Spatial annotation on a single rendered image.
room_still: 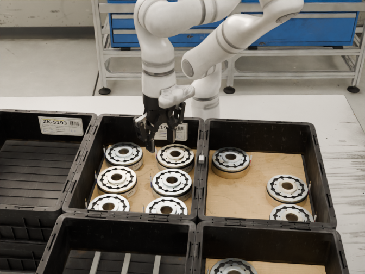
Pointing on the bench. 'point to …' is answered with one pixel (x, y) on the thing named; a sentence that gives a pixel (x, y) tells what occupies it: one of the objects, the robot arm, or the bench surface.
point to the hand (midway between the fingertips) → (161, 141)
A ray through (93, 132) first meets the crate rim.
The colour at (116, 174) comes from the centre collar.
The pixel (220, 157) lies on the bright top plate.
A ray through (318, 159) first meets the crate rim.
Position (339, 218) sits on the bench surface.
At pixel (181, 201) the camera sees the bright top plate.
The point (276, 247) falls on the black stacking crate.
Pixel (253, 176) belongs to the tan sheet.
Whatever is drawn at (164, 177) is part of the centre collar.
